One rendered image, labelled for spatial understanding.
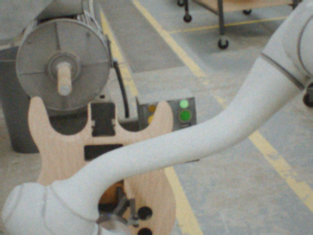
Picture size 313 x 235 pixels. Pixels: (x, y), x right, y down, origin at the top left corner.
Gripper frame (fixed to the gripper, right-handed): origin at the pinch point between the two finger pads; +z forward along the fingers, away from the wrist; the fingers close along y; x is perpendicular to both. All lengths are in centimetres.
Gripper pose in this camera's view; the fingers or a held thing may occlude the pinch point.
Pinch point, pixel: (103, 195)
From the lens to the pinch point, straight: 144.1
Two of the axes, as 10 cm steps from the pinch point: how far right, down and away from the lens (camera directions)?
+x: 0.2, -9.5, -3.1
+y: 9.9, -0.3, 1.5
